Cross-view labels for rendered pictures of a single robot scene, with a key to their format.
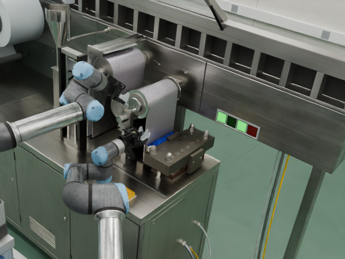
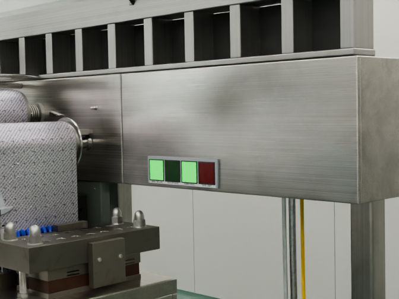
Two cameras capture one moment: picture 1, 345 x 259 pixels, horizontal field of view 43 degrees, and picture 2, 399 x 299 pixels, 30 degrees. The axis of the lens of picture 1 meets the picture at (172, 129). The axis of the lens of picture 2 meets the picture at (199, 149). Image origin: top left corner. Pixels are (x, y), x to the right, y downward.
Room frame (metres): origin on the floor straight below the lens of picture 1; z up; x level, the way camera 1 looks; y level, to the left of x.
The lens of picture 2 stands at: (0.12, -0.68, 1.34)
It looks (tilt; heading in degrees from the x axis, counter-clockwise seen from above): 3 degrees down; 10
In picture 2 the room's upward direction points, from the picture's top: 1 degrees counter-clockwise
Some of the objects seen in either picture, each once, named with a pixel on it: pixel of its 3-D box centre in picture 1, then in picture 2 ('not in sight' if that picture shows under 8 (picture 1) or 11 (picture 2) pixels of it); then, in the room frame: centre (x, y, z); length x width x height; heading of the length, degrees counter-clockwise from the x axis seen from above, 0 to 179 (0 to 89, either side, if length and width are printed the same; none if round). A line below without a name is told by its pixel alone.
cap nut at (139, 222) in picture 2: (206, 133); (139, 218); (2.02, -0.18, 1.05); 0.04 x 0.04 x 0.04
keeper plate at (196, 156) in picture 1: (195, 161); (107, 262); (1.88, -0.14, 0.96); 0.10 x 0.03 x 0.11; 145
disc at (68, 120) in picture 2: (169, 89); (66, 143); (2.09, 0.04, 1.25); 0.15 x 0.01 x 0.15; 55
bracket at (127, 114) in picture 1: (124, 138); not in sight; (1.87, 0.24, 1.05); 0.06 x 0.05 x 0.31; 145
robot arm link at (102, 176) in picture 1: (100, 171); not in sight; (1.63, 0.31, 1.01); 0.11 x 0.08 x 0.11; 103
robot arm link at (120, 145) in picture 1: (116, 147); not in sight; (1.69, 0.25, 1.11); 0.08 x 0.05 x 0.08; 55
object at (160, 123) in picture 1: (160, 124); (40, 197); (1.95, 0.06, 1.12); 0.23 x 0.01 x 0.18; 145
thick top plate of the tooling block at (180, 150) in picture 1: (180, 149); (79, 244); (1.92, -0.05, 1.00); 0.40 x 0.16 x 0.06; 145
